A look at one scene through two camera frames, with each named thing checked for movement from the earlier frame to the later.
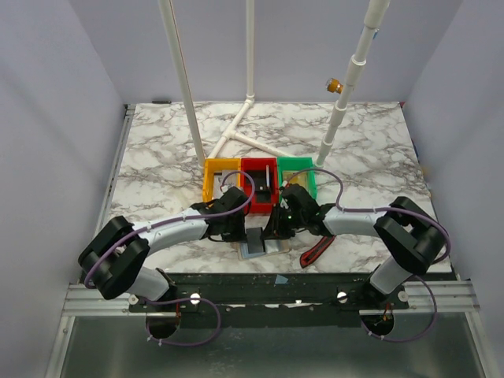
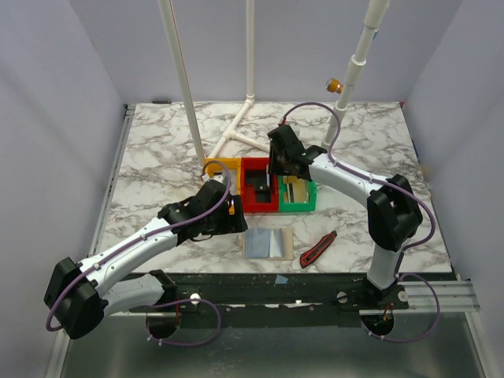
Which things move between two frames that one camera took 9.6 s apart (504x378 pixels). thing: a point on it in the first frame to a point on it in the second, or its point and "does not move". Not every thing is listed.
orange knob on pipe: (333, 85) does not move
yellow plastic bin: (219, 174) does not move
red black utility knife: (316, 251) does not move
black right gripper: (276, 227) to (281, 165)
